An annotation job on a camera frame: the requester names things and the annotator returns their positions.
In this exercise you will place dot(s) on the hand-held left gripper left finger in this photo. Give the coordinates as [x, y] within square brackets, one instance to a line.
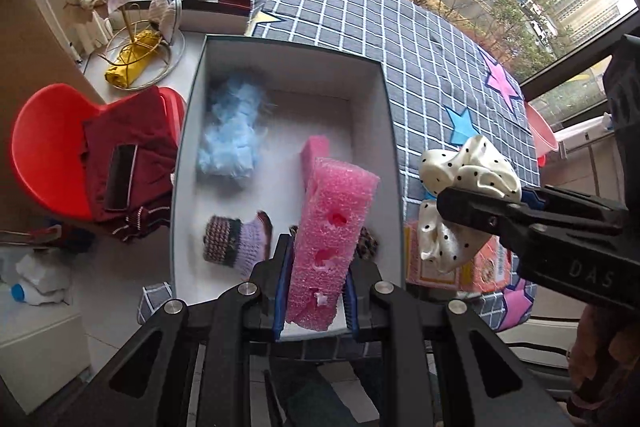
[230, 357]

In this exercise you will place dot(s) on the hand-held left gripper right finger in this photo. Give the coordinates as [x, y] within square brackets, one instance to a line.
[415, 357]

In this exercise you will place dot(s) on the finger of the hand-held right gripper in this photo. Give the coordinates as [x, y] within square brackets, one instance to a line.
[475, 212]
[537, 199]

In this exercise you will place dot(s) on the white polka-dot scrunchie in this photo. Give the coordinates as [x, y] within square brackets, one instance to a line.
[475, 172]

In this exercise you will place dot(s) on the leopard print scrunchie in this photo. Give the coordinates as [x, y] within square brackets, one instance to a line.
[367, 244]

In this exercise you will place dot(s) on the purple brown knit sock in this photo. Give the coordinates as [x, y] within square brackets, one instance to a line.
[230, 242]

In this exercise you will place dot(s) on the long pink foam with holes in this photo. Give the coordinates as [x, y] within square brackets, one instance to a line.
[330, 232]

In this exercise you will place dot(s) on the white cardboard box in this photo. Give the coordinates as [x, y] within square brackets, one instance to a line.
[340, 117]

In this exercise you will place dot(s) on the pink foam block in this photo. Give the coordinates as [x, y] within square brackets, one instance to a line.
[315, 152]

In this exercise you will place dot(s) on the light blue fluffy scrunchie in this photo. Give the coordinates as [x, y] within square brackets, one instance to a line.
[230, 132]

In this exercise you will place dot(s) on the person's right forearm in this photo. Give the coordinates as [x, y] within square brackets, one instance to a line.
[600, 357]

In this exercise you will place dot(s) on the red patterned tissue box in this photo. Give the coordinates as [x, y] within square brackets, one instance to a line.
[492, 272]

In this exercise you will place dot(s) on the grey checked star blanket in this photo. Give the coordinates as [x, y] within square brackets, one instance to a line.
[400, 32]

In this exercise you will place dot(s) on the white low cabinet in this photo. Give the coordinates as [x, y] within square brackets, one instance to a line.
[35, 347]

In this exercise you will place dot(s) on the white bottle with blue cap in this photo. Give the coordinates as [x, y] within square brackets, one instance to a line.
[40, 279]

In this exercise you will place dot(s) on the red metal mop pole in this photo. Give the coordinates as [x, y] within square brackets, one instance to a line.
[30, 237]

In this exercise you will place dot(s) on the dark red garment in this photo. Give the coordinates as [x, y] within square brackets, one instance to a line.
[140, 127]

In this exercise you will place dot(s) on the red plastic chair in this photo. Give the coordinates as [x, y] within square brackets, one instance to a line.
[45, 147]

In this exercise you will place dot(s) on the yellow folded umbrella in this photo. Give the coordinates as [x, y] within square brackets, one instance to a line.
[130, 62]

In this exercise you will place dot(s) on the grey white cloth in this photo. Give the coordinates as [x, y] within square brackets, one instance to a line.
[165, 17]

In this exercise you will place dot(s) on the white hanging cloth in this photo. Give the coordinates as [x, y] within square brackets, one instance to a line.
[90, 32]

